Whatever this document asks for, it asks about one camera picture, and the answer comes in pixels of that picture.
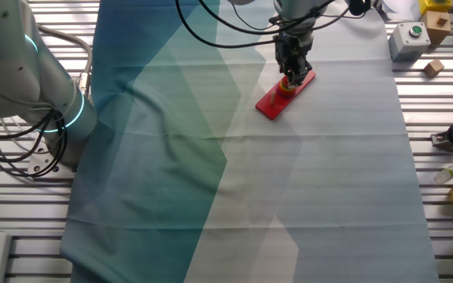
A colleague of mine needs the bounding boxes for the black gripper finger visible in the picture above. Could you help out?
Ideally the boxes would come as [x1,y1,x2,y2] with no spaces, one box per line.
[295,62,313,86]
[283,64,295,86]

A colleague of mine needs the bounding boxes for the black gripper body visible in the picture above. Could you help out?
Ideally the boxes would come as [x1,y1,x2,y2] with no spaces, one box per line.
[275,37,314,74]

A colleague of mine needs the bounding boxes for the red Hanoi base board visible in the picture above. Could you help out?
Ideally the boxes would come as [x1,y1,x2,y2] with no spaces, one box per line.
[255,69,317,121]

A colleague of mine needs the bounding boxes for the yellow plastic block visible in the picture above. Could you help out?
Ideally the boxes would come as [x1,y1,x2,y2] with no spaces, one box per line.
[418,0,453,16]

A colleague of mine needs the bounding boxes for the grey box green button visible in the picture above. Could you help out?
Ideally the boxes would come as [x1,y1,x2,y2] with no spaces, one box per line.
[387,21,432,63]

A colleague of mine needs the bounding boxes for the blue green white tablecloth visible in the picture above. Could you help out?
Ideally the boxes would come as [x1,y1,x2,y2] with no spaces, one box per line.
[59,0,442,283]

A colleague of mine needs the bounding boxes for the small wooden cube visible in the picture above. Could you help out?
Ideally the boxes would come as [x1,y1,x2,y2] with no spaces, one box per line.
[422,58,446,79]

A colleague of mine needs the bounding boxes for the wooden cube box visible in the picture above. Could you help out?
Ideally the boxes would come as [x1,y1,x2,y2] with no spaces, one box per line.
[419,10,452,46]

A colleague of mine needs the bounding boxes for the orange Hanoi ring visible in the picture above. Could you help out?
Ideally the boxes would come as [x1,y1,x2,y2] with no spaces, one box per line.
[276,84,296,97]

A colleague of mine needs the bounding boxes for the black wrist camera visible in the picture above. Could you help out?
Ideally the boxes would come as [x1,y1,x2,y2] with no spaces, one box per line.
[346,0,373,17]

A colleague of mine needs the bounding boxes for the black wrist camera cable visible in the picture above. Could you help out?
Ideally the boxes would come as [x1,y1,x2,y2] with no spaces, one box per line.
[174,0,373,50]

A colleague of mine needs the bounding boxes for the grey cable conduit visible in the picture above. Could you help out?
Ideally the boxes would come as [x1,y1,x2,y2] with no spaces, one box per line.
[35,24,94,97]

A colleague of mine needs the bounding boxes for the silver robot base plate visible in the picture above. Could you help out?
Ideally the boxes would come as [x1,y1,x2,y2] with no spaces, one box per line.
[28,155,76,176]

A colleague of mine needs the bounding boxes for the robot base cable bundle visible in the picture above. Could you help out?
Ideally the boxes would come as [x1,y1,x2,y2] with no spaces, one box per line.
[0,109,69,178]

